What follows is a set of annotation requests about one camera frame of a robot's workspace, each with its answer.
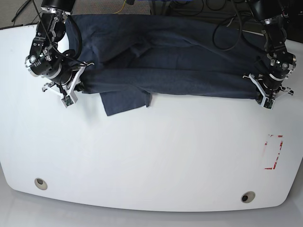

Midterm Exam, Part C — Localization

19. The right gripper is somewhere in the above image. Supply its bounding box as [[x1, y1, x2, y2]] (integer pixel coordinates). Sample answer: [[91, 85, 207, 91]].
[[42, 61, 95, 99]]

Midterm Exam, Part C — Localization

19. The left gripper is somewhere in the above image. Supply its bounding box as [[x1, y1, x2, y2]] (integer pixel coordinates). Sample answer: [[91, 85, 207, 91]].
[[242, 73, 294, 104]]

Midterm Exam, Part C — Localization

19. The dark blue t-shirt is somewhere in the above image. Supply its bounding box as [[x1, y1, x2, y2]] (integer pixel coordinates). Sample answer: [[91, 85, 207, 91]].
[[63, 13, 273, 117]]

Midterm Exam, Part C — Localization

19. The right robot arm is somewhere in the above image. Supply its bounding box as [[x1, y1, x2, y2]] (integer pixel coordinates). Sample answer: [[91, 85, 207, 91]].
[[25, 0, 93, 107]]

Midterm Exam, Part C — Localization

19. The red tape rectangle marking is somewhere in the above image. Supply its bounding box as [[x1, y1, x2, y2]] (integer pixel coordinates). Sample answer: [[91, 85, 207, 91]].
[[262, 134, 284, 170]]

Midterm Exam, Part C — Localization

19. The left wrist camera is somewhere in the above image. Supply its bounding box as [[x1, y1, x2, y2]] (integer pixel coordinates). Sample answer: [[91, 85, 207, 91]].
[[261, 97, 275, 110]]

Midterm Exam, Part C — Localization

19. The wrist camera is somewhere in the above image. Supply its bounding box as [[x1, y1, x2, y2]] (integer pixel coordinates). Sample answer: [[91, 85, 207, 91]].
[[261, 97, 275, 110], [61, 93, 78, 108]]

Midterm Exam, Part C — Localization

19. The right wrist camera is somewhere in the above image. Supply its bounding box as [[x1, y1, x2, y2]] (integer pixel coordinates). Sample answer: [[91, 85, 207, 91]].
[[61, 93, 78, 108]]

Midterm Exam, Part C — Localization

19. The right table cable grommet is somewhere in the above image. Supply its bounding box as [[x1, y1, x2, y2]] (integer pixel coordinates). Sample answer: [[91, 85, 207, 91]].
[[241, 191, 256, 203]]

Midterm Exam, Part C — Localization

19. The table cable grommet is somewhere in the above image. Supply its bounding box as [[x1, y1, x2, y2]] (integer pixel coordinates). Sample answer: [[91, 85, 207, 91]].
[[241, 191, 256, 203], [35, 178, 48, 191]]

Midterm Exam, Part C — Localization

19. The left table cable grommet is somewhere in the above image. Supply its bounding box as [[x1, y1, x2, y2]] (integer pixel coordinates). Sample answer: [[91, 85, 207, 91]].
[[35, 178, 48, 191]]

